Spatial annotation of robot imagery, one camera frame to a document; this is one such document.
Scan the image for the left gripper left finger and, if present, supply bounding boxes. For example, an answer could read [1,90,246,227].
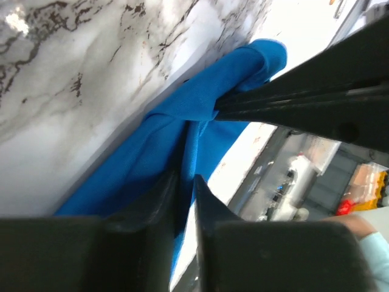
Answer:
[1,171,178,291]

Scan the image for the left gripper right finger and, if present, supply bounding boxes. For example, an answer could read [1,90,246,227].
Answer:
[194,175,377,292]

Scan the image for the person in light shirt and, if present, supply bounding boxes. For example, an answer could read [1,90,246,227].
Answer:
[322,214,388,291]

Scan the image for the blue satin napkin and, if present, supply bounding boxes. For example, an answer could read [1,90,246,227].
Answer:
[56,39,287,267]

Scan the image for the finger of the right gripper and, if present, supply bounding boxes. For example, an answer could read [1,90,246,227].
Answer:
[215,91,388,166]
[215,15,388,110]

